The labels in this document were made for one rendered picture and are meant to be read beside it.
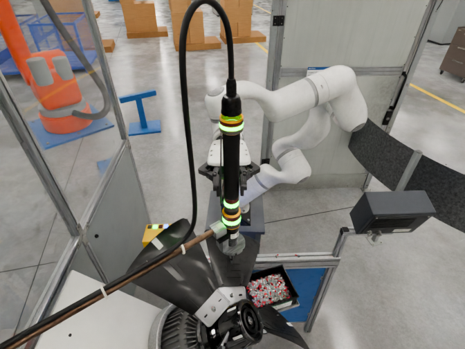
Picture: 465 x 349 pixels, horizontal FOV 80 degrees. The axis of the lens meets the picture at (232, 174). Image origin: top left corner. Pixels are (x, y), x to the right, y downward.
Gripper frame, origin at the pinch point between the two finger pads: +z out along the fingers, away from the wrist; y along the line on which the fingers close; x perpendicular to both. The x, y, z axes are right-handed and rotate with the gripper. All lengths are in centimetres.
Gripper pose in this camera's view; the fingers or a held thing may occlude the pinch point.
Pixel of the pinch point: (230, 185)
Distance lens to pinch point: 59.7
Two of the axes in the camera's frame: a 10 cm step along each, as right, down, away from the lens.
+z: 0.3, 6.3, -7.8
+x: 0.0, -7.8, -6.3
